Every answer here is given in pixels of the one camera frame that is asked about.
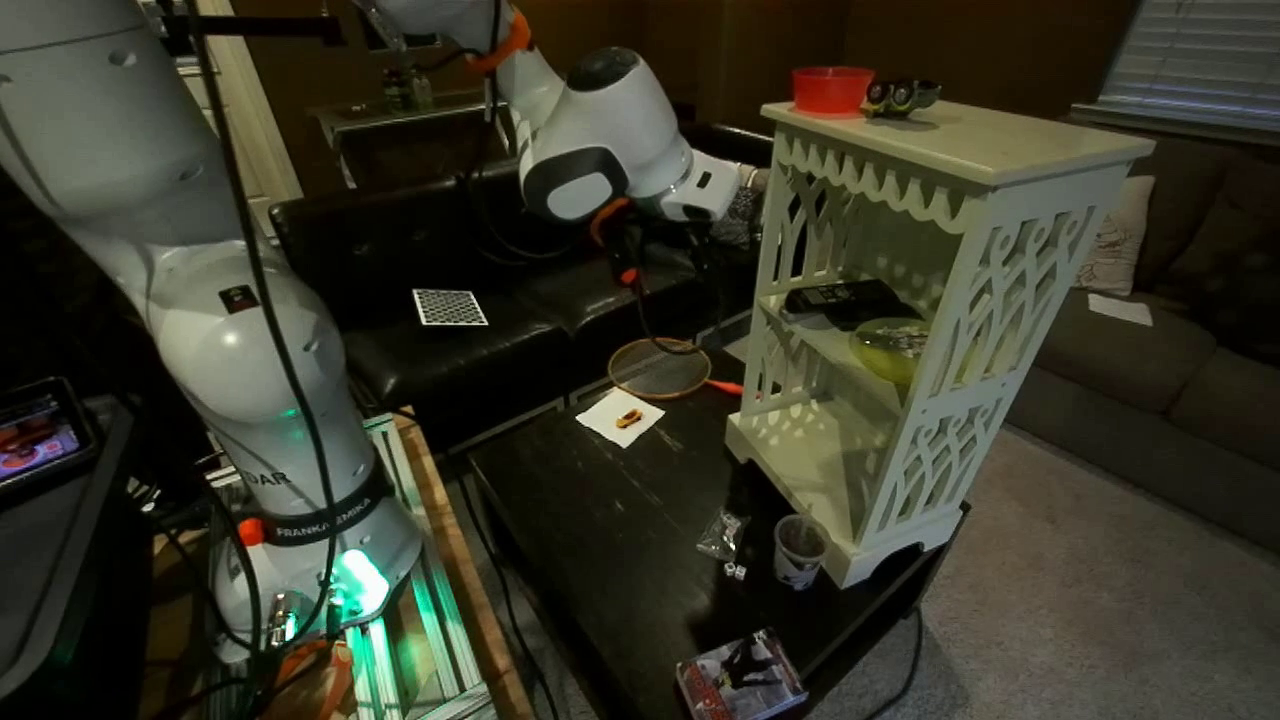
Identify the black table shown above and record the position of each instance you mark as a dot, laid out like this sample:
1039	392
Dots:
613	532

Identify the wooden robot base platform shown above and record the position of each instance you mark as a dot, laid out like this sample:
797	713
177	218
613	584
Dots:
441	532

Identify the printed card package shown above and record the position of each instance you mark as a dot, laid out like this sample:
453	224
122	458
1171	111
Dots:
743	674

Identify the clear plastic bag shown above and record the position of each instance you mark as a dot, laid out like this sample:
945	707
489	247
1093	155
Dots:
726	543

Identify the dark green couch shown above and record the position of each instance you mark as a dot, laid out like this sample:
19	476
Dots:
1147	414

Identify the window blinds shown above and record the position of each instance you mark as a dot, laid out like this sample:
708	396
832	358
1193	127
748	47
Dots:
1193	65

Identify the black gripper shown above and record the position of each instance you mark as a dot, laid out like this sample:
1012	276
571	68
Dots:
743	224

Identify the yellow-green plate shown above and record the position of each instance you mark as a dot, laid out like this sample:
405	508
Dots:
884	363

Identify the tablet screen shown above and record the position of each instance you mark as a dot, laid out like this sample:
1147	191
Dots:
34	437

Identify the red plastic bowl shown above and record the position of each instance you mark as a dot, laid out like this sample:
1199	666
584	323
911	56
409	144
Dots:
829	89

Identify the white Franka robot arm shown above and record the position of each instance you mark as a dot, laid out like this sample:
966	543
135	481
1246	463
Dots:
227	345

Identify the white lattice shelf unit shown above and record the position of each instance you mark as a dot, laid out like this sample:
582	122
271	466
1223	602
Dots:
987	141

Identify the white paper sheet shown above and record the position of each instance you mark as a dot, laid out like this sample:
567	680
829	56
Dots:
1121	308

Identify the plain light cushion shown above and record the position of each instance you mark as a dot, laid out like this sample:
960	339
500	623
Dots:
1113	234

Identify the round mesh strainer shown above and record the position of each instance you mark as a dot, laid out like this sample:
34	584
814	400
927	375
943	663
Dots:
662	371

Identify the white paper napkin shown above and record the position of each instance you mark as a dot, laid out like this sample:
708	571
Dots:
611	417

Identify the small paper cup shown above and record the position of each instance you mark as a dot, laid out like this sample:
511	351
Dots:
802	555

